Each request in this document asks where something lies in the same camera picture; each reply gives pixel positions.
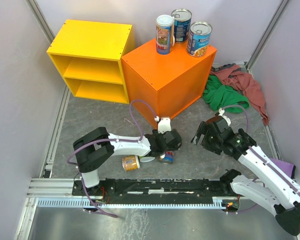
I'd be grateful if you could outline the yellow blue can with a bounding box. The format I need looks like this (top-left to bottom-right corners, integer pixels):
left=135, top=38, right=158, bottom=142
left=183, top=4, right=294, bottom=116
left=159, top=151, right=174, bottom=164

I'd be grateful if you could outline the green label noodle cup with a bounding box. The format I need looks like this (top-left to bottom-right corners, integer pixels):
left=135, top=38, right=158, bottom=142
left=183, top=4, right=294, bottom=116
left=139, top=156, right=156, bottom=163

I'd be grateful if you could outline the orange label small jar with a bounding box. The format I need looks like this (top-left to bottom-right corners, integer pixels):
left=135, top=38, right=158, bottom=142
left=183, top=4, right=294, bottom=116
left=122, top=155, right=140, bottom=172

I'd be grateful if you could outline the blue Progresso soup can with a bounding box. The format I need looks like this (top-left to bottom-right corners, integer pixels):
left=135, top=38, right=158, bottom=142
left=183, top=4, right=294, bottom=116
left=187, top=21, right=213, bottom=57

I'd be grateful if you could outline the yellow soup can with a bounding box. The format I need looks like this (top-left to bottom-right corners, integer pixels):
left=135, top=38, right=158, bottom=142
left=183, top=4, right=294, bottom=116
left=155, top=14, right=173, bottom=55

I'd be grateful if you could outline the dark blue soup can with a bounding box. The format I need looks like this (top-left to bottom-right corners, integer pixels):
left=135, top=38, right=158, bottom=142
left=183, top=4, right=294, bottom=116
left=171, top=8, right=192, bottom=43

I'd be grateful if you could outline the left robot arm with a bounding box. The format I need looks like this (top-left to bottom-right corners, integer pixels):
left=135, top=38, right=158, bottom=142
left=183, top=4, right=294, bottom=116
left=73, top=127, right=182, bottom=195

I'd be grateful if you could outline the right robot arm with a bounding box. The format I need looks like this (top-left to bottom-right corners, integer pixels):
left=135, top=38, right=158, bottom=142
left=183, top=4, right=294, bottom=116
left=191, top=115, right=300, bottom=236

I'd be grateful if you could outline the green cloth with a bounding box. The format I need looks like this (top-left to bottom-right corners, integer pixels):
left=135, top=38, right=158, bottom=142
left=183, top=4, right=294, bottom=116
left=202, top=75, right=250, bottom=111

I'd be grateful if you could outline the orange wooden box cabinet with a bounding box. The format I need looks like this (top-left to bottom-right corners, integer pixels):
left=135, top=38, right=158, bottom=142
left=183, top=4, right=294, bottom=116
left=121, top=39, right=217, bottom=127

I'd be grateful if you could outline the red pink cloth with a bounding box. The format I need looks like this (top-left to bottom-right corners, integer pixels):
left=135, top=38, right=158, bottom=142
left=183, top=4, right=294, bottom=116
left=210, top=63, right=270, bottom=126

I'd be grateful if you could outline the purple cloth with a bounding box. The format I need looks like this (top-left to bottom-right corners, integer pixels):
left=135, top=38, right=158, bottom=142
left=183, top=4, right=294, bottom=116
left=270, top=158, right=296, bottom=179

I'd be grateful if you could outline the yellow open shelf cabinet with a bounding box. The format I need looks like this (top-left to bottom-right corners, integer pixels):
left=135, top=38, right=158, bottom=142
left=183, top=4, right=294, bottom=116
left=46, top=19, right=135, bottom=104

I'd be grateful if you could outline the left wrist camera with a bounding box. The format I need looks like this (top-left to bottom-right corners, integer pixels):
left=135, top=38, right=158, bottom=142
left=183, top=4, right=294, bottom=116
left=154, top=116, right=172, bottom=134

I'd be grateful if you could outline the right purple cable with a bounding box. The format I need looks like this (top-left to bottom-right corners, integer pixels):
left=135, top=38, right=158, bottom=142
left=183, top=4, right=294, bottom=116
left=218, top=104, right=300, bottom=215

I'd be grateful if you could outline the purple cable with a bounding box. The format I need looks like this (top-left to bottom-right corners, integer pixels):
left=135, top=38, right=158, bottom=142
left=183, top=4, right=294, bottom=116
left=66, top=99, right=160, bottom=218
left=218, top=104, right=300, bottom=215

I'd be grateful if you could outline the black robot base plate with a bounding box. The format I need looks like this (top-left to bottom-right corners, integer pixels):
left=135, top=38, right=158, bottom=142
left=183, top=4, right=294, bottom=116
left=87, top=178, right=238, bottom=205

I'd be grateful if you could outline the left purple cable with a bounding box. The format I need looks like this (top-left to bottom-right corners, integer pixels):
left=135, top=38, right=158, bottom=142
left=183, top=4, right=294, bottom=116
left=66, top=99, right=160, bottom=218

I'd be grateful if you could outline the white slotted cable duct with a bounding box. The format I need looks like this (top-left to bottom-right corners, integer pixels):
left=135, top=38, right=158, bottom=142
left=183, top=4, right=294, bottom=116
left=36, top=197, right=227, bottom=208

